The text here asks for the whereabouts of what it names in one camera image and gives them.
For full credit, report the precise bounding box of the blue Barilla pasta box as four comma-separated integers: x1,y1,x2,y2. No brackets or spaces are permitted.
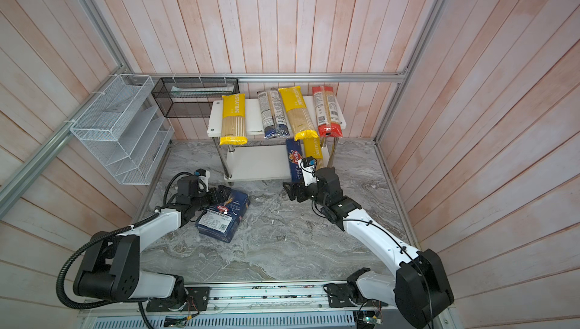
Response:
196,189,250,243

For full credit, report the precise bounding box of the blue spaghetti bag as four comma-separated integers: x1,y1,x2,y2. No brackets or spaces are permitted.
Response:
285,138,303,182

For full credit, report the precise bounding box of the yellow pasta package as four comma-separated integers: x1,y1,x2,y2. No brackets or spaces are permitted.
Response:
279,87,319,140
220,93,248,146
303,138,325,170

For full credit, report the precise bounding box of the brown blue spaghetti package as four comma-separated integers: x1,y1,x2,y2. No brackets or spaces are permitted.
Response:
258,89,290,140

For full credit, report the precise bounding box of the red spaghetti package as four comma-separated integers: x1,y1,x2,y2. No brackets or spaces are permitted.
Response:
313,86,343,138

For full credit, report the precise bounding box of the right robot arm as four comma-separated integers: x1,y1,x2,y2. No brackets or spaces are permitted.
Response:
283,157,455,328

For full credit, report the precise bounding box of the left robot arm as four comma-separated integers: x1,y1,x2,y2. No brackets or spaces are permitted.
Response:
55,169,231,311

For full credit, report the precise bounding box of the white two-tier shelf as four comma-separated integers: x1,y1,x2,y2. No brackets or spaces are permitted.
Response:
207,96,339,182

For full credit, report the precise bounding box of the black mesh basket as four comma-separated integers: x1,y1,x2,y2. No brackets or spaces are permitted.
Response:
152,77,240,118

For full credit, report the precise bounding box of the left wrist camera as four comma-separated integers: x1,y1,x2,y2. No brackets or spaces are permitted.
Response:
193,168,210,192

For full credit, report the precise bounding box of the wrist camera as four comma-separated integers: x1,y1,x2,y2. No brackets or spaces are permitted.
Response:
299,157,317,186
193,168,210,192

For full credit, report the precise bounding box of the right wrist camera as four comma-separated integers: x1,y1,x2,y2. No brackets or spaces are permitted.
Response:
299,157,317,186

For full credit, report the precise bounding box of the white wire mesh rack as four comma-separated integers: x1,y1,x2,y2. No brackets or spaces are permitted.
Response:
71,74,174,185

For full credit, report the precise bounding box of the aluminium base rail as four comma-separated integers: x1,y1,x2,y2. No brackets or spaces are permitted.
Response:
78,280,411,328

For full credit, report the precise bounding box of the aluminium frame horizontal bar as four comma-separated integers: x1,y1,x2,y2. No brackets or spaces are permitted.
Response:
147,72,406,84

